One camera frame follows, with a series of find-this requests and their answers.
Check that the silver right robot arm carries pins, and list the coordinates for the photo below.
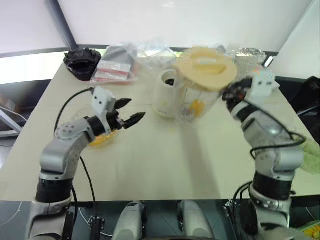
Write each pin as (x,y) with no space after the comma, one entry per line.
(265,130)

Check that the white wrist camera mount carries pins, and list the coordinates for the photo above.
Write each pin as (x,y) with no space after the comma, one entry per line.
(100,100)
(262,86)

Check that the black chair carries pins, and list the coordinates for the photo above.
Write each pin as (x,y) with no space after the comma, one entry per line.
(305,95)

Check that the white blender base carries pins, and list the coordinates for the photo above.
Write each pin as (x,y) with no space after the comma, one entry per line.
(162,100)

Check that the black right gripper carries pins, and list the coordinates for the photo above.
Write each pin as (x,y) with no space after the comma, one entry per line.
(243,93)

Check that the silver rounded shell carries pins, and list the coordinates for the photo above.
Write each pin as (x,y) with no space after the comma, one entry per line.
(130,220)
(195,220)

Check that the green towel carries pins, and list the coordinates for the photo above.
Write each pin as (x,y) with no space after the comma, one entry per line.
(311,157)

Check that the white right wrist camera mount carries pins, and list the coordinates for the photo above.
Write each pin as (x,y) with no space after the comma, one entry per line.
(262,86)

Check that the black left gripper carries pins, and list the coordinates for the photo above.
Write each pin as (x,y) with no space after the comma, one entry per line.
(115,121)

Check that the crumpled aluminium foil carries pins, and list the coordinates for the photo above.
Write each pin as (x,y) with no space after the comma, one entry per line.
(251,54)

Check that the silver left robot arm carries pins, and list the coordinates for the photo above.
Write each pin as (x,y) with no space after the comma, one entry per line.
(65,145)

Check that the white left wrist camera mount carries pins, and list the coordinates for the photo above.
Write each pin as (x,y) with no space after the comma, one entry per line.
(100,100)

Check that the grey window post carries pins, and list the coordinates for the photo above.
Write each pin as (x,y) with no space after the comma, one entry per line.
(62,25)

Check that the clear blender jar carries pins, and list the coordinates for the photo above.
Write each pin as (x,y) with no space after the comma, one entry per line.
(190,95)

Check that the small white black device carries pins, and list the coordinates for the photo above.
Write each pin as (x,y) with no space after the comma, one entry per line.
(268,61)

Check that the red striped plastic bag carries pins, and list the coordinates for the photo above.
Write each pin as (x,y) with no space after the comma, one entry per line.
(112,70)

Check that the crumpled clear plastic bag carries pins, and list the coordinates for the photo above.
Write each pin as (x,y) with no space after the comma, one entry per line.
(155,48)

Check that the clear glass bowl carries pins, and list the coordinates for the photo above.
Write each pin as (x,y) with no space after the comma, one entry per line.
(82,113)

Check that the crumpled black plastic bag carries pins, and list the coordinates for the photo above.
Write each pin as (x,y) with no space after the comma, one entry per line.
(81,62)

